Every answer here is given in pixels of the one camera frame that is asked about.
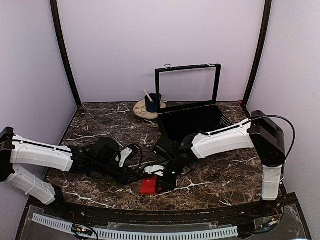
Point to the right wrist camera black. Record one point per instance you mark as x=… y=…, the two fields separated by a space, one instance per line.
x=165 y=148

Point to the black front rail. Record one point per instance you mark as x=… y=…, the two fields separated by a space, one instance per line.
x=235 y=215

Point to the wooden stick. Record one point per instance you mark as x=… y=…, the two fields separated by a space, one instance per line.
x=148 y=96

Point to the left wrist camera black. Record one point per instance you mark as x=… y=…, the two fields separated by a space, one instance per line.
x=107 y=151

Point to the red Santa Christmas sock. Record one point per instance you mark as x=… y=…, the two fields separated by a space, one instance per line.
x=151 y=186

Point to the white slotted cable duct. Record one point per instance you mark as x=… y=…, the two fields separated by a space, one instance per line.
x=119 y=231

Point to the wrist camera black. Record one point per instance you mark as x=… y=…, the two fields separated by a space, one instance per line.
x=165 y=148
x=107 y=151

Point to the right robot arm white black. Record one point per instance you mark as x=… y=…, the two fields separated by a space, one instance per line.
x=258 y=132

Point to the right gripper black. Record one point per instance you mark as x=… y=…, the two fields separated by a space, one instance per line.
x=167 y=184

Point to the dark blue cup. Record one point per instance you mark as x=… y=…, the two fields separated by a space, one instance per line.
x=151 y=106

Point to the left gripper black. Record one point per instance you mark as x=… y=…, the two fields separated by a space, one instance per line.
x=123 y=178

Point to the beige woven coaster mat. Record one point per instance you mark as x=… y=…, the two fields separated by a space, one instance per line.
x=140 y=110

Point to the left black frame post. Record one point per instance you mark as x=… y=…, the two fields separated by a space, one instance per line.
x=63 y=51

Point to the right circuit board with wires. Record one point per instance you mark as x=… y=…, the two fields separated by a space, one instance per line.
x=277 y=226

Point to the black frame post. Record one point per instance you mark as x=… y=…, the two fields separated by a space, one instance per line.
x=63 y=51
x=259 y=51

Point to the black display box glass lid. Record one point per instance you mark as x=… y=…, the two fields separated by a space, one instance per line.
x=177 y=122

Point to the left circuit board with wires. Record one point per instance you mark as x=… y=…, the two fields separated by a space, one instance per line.
x=82 y=232

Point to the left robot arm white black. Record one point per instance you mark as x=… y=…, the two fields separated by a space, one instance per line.
x=16 y=151

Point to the right black frame post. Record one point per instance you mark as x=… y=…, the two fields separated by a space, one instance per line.
x=259 y=51

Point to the circuit board with wires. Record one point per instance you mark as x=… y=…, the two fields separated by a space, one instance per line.
x=82 y=232
x=277 y=226

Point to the striped black white sock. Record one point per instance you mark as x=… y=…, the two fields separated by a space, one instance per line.
x=224 y=121

